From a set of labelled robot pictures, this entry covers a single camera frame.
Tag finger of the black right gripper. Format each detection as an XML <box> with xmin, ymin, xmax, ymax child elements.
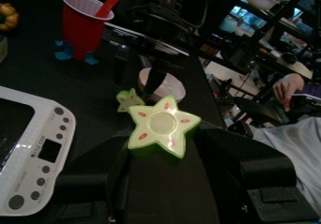
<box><xmin>142</xmin><ymin>63</ymin><xmax>171</xmax><ymax>100</ymax></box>

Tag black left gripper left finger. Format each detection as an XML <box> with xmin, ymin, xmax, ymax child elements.
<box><xmin>50</xmin><ymin>135</ymin><xmax>132</xmax><ymax>224</ymax></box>

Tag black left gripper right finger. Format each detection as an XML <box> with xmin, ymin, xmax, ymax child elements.
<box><xmin>195</xmin><ymin>121</ymin><xmax>321</xmax><ymax>224</ymax></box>

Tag green starfruit end piece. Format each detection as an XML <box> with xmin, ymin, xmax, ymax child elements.
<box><xmin>116</xmin><ymin>87</ymin><xmax>148</xmax><ymax>113</ymax></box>

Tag green starfruit piece with seeds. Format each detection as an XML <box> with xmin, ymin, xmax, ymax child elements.
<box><xmin>126</xmin><ymin>95</ymin><xmax>204</xmax><ymax>160</ymax></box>

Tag forearm in purple sleeve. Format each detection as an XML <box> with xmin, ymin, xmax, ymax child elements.
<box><xmin>294</xmin><ymin>82</ymin><xmax>321</xmax><ymax>99</ymax></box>

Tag bystander hand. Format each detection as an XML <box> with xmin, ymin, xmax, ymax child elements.
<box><xmin>272</xmin><ymin>72</ymin><xmax>307</xmax><ymax>112</ymax></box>

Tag white toy bowl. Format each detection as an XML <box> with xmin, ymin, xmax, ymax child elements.
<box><xmin>137</xmin><ymin>67</ymin><xmax>188</xmax><ymax>104</ymax></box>

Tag grey clothing of person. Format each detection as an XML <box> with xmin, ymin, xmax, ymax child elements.
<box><xmin>251</xmin><ymin>116</ymin><xmax>321</xmax><ymax>217</ymax></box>

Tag white toy microwave appliance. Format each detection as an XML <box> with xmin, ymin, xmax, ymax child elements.
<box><xmin>0</xmin><ymin>85</ymin><xmax>78</xmax><ymax>217</ymax></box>

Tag blue plastic piece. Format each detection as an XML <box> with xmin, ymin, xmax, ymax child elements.
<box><xmin>54</xmin><ymin>39</ymin><xmax>76</xmax><ymax>62</ymax></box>
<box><xmin>85</xmin><ymin>51</ymin><xmax>101</xmax><ymax>67</ymax></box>

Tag red plastic cup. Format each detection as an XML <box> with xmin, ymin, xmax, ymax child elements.
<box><xmin>61</xmin><ymin>0</ymin><xmax>116</xmax><ymax>61</ymax></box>

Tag black metal shelf rack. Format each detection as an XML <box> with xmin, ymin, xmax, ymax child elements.
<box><xmin>200</xmin><ymin>0</ymin><xmax>321</xmax><ymax>79</ymax></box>

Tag yellow toy bell pepper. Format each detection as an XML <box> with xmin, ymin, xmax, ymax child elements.
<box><xmin>0</xmin><ymin>3</ymin><xmax>21</xmax><ymax>32</ymax></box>

